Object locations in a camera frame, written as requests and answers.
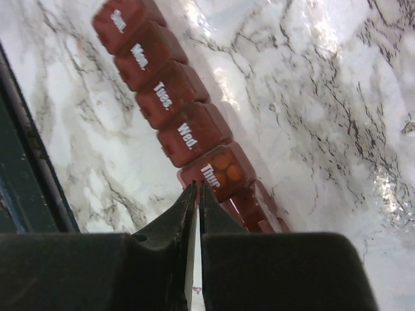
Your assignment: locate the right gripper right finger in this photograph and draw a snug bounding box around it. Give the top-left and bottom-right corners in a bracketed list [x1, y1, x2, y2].
[199, 183, 259, 310]

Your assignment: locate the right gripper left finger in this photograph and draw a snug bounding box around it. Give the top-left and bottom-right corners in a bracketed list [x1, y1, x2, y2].
[132, 182, 197, 310]

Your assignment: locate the red weekly pill organizer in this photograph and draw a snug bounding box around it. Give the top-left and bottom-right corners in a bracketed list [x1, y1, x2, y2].
[92, 1, 288, 233]

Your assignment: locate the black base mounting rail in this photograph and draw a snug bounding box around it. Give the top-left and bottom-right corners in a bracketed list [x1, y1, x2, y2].
[1, 51, 80, 233]

